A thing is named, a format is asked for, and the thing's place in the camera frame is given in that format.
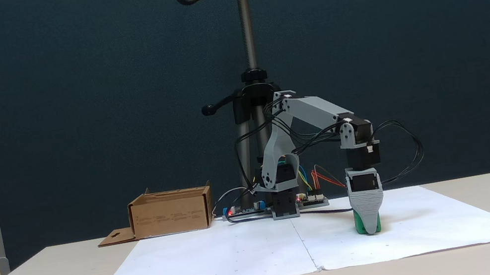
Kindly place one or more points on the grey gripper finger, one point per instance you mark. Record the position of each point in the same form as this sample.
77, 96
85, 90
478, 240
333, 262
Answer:
370, 216

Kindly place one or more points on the green die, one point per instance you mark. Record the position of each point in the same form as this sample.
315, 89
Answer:
358, 228

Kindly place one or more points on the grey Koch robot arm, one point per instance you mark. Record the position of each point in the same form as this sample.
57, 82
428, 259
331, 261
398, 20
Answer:
316, 112

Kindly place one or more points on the blue circuit board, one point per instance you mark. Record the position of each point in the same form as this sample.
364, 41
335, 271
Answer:
243, 212

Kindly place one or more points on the white paper sheet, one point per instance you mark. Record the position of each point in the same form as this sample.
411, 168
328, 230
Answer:
226, 257

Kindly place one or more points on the brown cardboard box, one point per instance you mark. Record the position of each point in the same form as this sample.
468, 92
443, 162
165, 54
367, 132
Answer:
170, 216

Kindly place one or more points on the dark blue partition panel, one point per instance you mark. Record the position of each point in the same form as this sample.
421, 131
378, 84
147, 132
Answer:
94, 108

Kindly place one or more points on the black camera tripod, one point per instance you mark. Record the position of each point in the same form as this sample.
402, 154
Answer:
248, 31

